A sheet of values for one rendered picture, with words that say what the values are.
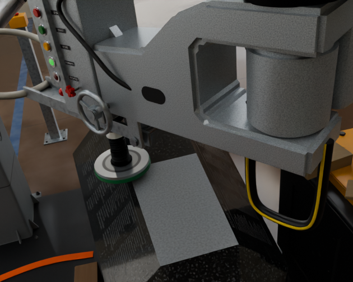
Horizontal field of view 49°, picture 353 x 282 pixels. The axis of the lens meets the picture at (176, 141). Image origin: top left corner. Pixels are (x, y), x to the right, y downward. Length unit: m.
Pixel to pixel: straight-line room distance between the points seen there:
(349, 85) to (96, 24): 0.69
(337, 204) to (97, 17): 1.02
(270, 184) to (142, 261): 1.61
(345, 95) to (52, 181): 2.45
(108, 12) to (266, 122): 0.59
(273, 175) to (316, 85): 1.99
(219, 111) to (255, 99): 0.15
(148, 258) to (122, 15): 0.74
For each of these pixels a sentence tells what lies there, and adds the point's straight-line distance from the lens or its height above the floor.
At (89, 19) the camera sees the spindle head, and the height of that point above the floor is 1.45.
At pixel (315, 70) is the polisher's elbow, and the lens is 0.83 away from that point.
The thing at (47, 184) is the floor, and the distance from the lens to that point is 3.06.
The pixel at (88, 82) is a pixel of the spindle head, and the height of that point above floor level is 1.27.
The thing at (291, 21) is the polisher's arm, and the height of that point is 1.51.
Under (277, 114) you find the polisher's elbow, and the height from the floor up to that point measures 1.31.
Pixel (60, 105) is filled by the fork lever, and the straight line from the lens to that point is 1.53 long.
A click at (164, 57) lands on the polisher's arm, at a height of 1.39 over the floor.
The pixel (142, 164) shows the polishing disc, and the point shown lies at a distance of 1.47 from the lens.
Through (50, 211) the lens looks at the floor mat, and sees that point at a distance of 2.78.
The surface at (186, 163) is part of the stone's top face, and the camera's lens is 1.54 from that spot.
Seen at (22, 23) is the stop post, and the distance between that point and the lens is 3.21.
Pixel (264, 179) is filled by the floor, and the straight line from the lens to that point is 2.76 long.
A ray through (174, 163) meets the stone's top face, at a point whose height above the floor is 0.82.
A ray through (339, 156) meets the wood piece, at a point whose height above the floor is 0.83.
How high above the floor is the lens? 1.73
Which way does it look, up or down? 33 degrees down
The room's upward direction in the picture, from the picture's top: 7 degrees counter-clockwise
